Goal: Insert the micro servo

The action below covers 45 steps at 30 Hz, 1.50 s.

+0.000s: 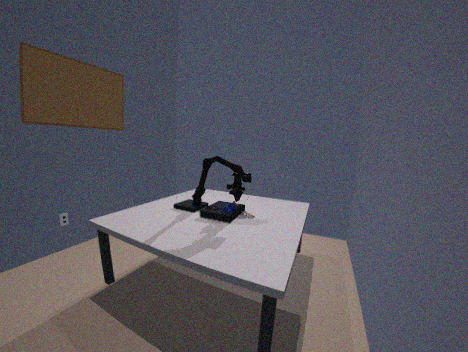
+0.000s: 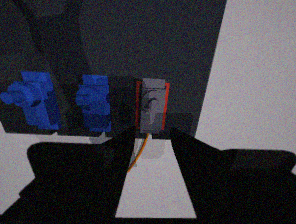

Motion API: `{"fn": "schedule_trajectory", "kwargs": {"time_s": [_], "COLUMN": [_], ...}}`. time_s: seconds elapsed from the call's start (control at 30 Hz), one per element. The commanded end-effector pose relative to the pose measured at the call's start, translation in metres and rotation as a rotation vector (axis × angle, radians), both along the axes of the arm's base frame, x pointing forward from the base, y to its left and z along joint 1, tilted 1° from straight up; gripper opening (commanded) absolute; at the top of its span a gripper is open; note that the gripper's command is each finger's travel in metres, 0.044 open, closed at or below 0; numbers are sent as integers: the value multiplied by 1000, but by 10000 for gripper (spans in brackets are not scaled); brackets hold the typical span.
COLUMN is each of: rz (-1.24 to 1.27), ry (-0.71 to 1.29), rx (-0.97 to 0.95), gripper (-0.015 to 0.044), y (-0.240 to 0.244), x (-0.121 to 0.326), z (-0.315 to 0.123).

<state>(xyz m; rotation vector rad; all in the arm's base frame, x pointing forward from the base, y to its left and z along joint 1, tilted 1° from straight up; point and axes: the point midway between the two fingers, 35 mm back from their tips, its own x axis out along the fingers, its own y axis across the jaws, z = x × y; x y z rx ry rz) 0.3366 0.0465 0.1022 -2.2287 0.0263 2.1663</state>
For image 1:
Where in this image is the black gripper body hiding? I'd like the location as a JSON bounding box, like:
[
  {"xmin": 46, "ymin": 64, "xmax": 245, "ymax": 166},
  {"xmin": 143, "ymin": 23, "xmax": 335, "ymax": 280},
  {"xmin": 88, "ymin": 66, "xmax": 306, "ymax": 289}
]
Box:
[{"xmin": 229, "ymin": 182, "xmax": 245, "ymax": 195}]

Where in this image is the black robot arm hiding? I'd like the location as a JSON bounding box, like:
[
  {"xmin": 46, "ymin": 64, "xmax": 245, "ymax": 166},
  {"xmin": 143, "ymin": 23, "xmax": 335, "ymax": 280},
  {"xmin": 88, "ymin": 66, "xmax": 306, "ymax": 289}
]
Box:
[{"xmin": 191, "ymin": 156, "xmax": 252, "ymax": 206}]

